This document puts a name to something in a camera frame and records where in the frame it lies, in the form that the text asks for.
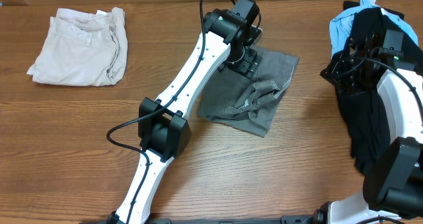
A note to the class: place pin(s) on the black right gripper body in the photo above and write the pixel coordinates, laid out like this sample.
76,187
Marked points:
350,74

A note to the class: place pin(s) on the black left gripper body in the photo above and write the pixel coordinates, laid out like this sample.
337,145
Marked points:
243,61

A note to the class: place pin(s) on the grey shorts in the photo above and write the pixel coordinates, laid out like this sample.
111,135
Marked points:
249,104

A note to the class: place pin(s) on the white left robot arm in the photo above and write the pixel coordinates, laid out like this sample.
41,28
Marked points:
224,42

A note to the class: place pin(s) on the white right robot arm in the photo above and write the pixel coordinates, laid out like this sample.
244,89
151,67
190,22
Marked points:
392,189

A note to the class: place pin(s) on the black garment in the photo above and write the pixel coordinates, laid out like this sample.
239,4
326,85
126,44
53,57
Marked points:
393,108

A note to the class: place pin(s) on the light blue garment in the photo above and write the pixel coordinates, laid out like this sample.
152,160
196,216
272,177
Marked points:
340,27

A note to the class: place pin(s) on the beige folded shorts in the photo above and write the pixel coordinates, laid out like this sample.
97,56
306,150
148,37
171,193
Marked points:
83,49

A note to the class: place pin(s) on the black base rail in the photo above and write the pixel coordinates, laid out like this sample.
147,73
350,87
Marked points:
228,220

